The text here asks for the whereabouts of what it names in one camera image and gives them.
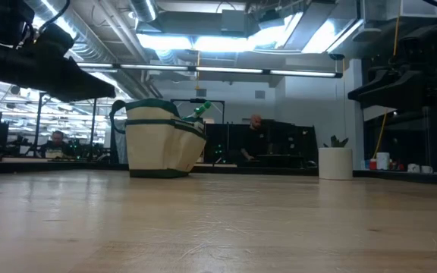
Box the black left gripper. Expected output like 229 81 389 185
0 46 117 103

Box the green plastic spray bottle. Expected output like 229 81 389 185
182 100 212 123

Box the beige green gardening bag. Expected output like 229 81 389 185
108 98 207 179

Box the person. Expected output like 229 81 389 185
38 130 75 159
239 114 269 163

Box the white cup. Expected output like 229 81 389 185
376 152 391 171

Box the long ceiling light strip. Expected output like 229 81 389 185
76 61 344 80

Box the white ceiling air unit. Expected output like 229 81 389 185
362 0 437 20

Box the succulent in white pot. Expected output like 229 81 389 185
318 134 354 181

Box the black cabinet row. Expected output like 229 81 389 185
205 119 318 168

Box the bright ceiling light panel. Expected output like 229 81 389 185
137 11 363 54

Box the grey ceiling box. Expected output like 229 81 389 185
220 9 248 33

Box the yellow extension cable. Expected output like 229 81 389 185
372 14 401 160

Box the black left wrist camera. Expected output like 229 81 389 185
32 23 75 58

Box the silver ventilation duct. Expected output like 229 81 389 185
24 0 162 99

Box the black aluminium table frame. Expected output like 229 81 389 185
0 158 437 187

